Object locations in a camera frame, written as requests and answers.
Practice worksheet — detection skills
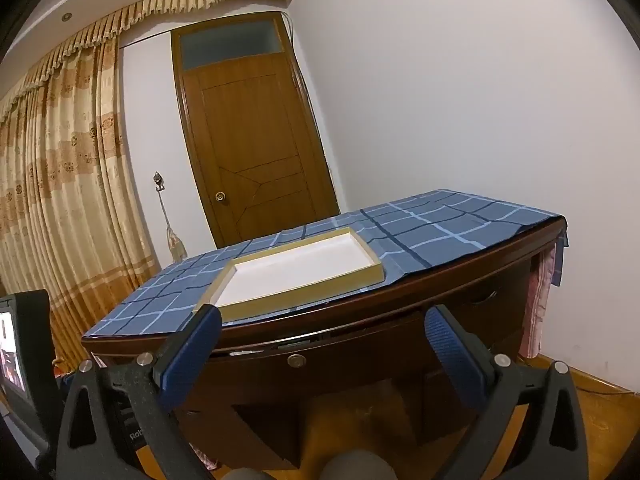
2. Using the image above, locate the dark wooden desk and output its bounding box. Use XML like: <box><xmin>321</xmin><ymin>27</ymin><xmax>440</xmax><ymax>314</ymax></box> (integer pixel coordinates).
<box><xmin>81</xmin><ymin>215</ymin><xmax>568</xmax><ymax>471</ymax></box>

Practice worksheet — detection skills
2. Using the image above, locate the person's leg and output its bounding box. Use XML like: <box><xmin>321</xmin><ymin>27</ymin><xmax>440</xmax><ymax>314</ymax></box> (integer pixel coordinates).
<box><xmin>220</xmin><ymin>467</ymin><xmax>273</xmax><ymax>480</ymax></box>
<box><xmin>320</xmin><ymin>449</ymin><xmax>396</xmax><ymax>480</ymax></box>

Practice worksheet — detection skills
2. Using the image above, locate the shallow cardboard tray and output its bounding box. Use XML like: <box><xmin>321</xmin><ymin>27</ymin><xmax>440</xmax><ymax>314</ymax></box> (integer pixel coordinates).
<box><xmin>192</xmin><ymin>226</ymin><xmax>386</xmax><ymax>322</ymax></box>

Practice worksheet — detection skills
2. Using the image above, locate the wooden desk side drawer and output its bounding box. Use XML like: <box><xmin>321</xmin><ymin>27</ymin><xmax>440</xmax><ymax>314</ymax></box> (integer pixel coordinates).
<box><xmin>430</xmin><ymin>260</ymin><xmax>531</xmax><ymax>341</ymax></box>

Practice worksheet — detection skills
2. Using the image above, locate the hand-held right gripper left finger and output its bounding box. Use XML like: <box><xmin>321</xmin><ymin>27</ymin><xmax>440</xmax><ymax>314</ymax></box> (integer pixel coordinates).
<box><xmin>55</xmin><ymin>304</ymin><xmax>223</xmax><ymax>480</ymax></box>

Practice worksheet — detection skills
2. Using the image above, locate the person's left leg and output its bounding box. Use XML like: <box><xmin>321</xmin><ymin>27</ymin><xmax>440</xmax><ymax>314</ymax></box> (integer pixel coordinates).
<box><xmin>220</xmin><ymin>467</ymin><xmax>273</xmax><ymax>480</ymax></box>

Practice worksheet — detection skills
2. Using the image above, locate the blue plaid tablecloth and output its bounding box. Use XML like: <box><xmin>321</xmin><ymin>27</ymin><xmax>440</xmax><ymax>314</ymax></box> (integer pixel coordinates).
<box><xmin>82</xmin><ymin>189</ymin><xmax>571</xmax><ymax>338</ymax></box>

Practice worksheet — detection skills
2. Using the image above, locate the brown wooden door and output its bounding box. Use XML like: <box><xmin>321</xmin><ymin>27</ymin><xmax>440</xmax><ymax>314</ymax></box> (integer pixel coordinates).
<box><xmin>171</xmin><ymin>12</ymin><xmax>341</xmax><ymax>248</ymax></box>

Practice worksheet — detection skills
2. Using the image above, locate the beige curtain tassel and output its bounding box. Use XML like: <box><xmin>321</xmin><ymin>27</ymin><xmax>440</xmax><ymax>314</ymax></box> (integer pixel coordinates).
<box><xmin>159</xmin><ymin>191</ymin><xmax>187</xmax><ymax>263</ymax></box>

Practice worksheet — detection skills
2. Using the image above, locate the beige floral curtain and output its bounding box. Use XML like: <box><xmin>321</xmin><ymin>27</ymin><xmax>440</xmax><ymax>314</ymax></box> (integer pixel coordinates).
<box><xmin>0</xmin><ymin>40</ymin><xmax>161</xmax><ymax>361</ymax></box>

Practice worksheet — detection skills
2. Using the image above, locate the person's right leg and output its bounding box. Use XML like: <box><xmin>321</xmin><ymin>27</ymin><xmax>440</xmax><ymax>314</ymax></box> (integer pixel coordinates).
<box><xmin>320</xmin><ymin>449</ymin><xmax>396</xmax><ymax>480</ymax></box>

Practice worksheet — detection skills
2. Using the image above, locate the thin black wall cable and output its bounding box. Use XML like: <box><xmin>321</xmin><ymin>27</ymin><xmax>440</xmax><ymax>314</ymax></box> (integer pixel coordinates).
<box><xmin>280</xmin><ymin>9</ymin><xmax>343</xmax><ymax>216</ymax></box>

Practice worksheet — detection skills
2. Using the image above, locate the frosted transom window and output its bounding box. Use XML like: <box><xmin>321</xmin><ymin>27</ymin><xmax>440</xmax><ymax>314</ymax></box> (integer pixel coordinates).
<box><xmin>180</xmin><ymin>22</ymin><xmax>283</xmax><ymax>68</ymax></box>

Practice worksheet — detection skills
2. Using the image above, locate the fringed curtain valance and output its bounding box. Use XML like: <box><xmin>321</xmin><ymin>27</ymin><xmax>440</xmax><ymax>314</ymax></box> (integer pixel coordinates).
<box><xmin>0</xmin><ymin>0</ymin><xmax>292</xmax><ymax>126</ymax></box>

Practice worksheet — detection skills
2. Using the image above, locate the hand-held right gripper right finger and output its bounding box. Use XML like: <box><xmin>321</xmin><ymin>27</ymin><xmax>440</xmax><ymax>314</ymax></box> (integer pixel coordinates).
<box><xmin>424</xmin><ymin>305</ymin><xmax>591</xmax><ymax>480</ymax></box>

